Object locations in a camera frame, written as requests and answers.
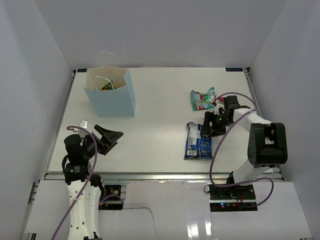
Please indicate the light blue paper bag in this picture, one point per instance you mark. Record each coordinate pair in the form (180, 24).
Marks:
(119, 102)

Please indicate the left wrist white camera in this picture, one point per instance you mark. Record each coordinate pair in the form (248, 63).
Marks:
(83, 124)

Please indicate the small red candy packet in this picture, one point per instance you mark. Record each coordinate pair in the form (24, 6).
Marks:
(220, 100)

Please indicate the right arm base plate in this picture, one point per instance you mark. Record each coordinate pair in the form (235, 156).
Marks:
(240, 198)

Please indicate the blue snack bag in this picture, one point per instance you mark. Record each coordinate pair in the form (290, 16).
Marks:
(197, 146)

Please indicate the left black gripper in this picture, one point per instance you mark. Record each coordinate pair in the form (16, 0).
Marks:
(111, 136)

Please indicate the teal candy bag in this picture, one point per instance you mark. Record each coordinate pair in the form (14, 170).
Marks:
(203, 101)

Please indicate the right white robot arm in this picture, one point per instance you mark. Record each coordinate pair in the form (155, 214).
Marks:
(267, 142)

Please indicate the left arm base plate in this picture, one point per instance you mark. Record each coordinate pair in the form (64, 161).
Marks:
(112, 202)

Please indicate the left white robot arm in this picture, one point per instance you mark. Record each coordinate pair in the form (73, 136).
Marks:
(86, 189)

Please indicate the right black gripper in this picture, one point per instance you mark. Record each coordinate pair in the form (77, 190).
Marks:
(210, 117)

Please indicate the green snack bag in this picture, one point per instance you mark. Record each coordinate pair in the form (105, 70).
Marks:
(108, 86)

